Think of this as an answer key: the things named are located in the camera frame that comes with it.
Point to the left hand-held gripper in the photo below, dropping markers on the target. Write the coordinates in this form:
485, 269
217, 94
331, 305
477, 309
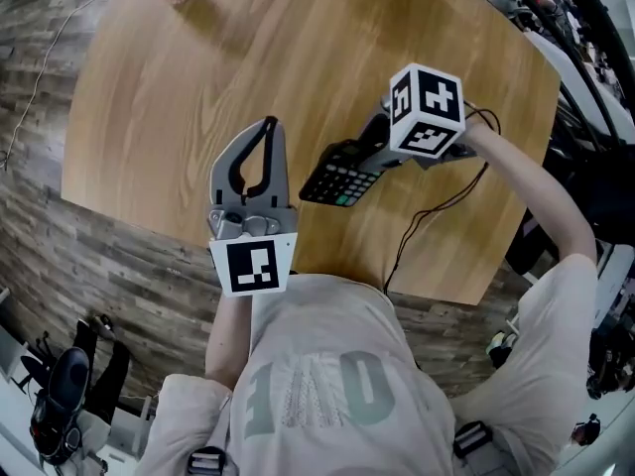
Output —
253, 266

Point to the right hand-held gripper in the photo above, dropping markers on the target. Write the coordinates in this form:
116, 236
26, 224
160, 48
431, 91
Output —
426, 112

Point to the black calculator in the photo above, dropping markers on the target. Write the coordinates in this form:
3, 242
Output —
333, 179

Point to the person's left forearm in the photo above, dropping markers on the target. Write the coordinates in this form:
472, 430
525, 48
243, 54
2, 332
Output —
229, 337

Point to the person's right forearm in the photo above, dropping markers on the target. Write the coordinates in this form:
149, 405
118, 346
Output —
541, 191

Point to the light wooden table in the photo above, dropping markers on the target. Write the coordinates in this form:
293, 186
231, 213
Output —
164, 117

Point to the person's beige printed shirt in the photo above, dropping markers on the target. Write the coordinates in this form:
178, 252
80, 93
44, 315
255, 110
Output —
347, 380

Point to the white and green shoe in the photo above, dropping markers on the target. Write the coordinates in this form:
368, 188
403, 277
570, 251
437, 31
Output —
501, 346

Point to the black harness buckle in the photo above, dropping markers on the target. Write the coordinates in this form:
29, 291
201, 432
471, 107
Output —
472, 439
206, 461

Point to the black office chair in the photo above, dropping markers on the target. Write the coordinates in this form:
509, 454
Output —
62, 404

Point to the black curved metal frame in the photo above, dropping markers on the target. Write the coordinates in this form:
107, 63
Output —
590, 52

